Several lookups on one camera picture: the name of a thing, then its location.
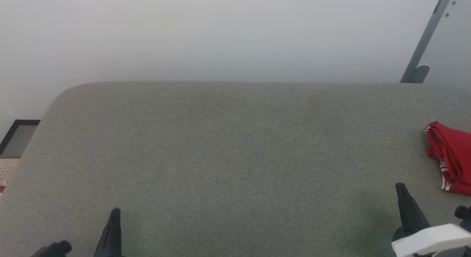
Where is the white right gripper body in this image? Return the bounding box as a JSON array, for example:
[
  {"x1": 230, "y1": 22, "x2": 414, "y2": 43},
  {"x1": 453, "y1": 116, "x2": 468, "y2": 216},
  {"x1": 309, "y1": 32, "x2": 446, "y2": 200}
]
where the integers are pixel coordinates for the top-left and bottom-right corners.
[{"x1": 392, "y1": 223, "x2": 471, "y2": 257}]

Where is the grey metal bracket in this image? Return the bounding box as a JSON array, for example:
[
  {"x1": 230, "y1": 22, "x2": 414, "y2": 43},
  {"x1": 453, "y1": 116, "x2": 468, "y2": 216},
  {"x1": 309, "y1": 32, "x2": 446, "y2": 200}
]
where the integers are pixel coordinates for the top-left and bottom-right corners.
[{"x1": 410, "y1": 65, "x2": 430, "y2": 84}]

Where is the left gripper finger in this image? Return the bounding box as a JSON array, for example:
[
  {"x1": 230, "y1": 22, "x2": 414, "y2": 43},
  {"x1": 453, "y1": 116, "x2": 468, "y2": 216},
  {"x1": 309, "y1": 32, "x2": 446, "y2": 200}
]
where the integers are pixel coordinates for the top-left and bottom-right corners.
[{"x1": 93, "y1": 208, "x2": 122, "y2": 257}]

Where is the beige perforated basket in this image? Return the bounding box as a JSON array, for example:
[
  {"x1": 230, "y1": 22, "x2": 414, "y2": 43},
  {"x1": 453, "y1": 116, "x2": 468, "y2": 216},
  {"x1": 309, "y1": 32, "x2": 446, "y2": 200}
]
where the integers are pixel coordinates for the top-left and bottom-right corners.
[{"x1": 0, "y1": 158, "x2": 21, "y2": 184}]

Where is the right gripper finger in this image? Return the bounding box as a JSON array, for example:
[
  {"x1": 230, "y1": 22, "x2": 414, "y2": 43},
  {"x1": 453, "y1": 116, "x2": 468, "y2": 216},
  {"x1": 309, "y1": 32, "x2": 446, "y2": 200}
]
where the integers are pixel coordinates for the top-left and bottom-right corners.
[{"x1": 393, "y1": 183, "x2": 431, "y2": 242}]

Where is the grey metal bar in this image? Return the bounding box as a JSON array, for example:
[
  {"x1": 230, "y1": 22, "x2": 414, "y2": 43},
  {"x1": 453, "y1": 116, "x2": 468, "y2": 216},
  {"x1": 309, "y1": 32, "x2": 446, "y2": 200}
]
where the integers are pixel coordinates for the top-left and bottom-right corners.
[{"x1": 400, "y1": 0, "x2": 454, "y2": 83}]

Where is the red and white garment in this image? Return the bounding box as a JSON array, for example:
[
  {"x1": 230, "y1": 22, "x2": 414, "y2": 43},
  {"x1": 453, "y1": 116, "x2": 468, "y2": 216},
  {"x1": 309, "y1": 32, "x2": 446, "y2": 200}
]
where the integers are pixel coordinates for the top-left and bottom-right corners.
[{"x1": 424, "y1": 121, "x2": 471, "y2": 196}]

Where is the black framed panel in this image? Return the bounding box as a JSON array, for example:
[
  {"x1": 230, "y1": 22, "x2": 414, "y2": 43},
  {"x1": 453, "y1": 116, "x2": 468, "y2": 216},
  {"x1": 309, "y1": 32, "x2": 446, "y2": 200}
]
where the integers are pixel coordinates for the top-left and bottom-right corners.
[{"x1": 0, "y1": 119, "x2": 41, "y2": 158}]

